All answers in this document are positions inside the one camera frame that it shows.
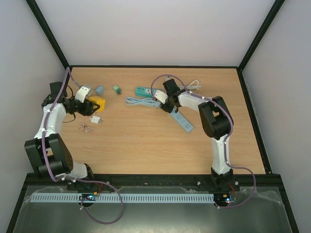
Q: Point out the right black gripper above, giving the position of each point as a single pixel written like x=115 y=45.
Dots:
x=166 y=107

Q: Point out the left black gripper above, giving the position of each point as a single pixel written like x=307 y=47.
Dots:
x=88 y=109

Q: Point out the white plug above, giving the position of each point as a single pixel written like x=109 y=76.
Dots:
x=96 y=119

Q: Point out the yellow cube adapter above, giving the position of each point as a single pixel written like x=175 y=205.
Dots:
x=99 y=101

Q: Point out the light blue charger plug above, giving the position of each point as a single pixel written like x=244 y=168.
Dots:
x=99 y=90

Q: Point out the light blue power strip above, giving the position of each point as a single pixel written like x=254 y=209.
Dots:
x=181 y=121

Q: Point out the green charger plug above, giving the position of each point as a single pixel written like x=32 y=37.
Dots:
x=117 y=90

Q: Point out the teal power strip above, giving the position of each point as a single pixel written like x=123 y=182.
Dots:
x=143 y=92

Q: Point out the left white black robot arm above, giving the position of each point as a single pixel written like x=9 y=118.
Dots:
x=47 y=152

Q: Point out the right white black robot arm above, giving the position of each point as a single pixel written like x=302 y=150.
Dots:
x=216 y=120

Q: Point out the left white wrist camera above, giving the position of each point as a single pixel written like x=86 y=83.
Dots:
x=82 y=93

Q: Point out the light blue slotted cable duct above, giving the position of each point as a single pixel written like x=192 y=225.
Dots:
x=125 y=198

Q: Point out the black aluminium frame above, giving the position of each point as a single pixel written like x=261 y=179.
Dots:
x=185 y=181

